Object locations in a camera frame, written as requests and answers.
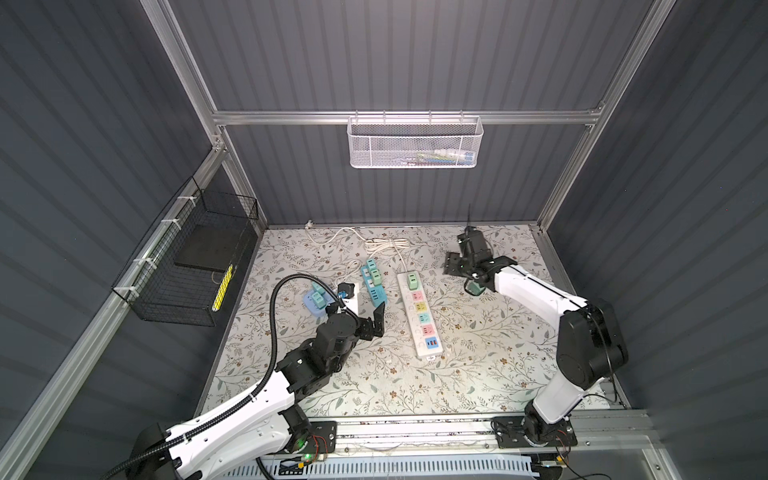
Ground teal power strip with USB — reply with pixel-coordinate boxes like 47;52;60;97
360;259;387;308

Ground light blue square power socket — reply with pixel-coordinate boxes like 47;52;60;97
302;291;332;318

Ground white multicolour power strip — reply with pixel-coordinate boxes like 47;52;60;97
397;272;444;361

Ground green charger cube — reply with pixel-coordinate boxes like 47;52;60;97
405;271;420;291
369;269;382;285

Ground teal charger cube front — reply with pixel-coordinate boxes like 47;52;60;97
310;292;327;309

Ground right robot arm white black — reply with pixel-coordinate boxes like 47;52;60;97
444;225;629;442

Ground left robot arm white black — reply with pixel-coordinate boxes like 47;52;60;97
125;304;385;479

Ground items in white basket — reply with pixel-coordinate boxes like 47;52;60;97
397;148;477;168

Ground yellow striped item in basket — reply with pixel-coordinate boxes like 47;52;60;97
211;264;235;312

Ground black pad in basket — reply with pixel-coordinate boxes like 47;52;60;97
174;225;249;273

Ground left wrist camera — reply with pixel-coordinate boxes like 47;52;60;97
337;282;360;315

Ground white coiled power cable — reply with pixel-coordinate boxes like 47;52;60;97
332;236;415;289

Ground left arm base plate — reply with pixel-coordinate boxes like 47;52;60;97
285;420;338;455

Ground long white cable at back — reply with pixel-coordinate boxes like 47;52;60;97
303;220;373;247

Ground white wire mesh basket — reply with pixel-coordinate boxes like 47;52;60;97
346;114;484;169

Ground black wire mesh basket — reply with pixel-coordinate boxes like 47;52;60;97
113;181;260;327

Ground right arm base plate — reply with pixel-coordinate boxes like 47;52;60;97
490;416;578;448

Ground white slotted cable duct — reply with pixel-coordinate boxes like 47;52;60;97
221;454;541;480

